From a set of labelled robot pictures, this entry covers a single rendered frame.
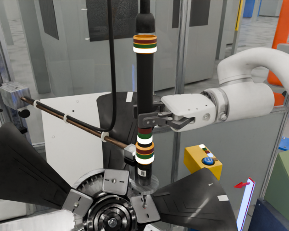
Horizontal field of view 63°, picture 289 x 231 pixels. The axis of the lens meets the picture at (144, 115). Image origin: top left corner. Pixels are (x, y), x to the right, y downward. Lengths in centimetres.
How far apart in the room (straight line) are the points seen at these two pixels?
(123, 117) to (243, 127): 120
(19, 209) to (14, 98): 39
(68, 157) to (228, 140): 117
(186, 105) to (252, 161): 155
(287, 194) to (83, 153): 78
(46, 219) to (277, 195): 85
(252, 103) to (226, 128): 109
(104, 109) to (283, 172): 71
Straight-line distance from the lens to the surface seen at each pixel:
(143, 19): 44
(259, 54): 56
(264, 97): 62
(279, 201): 112
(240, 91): 58
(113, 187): 67
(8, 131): 65
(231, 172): 197
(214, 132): 164
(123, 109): 69
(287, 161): 106
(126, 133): 66
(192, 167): 109
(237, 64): 59
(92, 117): 91
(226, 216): 76
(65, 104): 93
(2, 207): 84
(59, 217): 78
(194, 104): 52
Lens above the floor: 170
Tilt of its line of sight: 27 degrees down
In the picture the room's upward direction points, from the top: straight up
